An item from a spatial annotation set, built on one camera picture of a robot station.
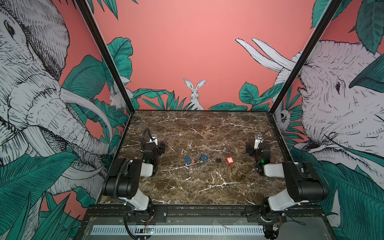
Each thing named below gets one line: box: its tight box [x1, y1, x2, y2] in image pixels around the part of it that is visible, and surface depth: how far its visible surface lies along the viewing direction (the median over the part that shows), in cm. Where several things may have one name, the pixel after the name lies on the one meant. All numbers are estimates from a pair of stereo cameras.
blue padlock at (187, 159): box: [184, 155, 192, 164], surface depth 95 cm
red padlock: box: [226, 156, 235, 165], surface depth 95 cm
